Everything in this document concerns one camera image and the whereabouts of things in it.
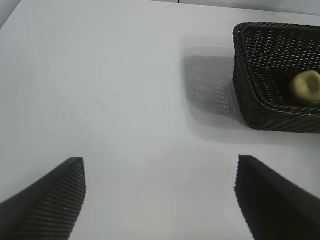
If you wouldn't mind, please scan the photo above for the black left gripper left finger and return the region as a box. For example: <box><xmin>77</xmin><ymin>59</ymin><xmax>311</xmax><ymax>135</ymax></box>
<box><xmin>0</xmin><ymin>156</ymin><xmax>87</xmax><ymax>240</ymax></box>

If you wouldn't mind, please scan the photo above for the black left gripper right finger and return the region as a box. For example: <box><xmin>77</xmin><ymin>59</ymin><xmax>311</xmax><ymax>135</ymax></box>
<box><xmin>234</xmin><ymin>154</ymin><xmax>320</xmax><ymax>240</ymax></box>

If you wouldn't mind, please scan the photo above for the pale yellow egg yolk pastry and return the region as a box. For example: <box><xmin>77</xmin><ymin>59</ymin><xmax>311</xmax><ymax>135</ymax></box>
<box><xmin>289</xmin><ymin>70</ymin><xmax>320</xmax><ymax>107</ymax></box>

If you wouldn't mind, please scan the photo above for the dark brown wicker basket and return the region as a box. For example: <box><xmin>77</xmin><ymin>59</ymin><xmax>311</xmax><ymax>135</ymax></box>
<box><xmin>232</xmin><ymin>21</ymin><xmax>320</xmax><ymax>135</ymax></box>

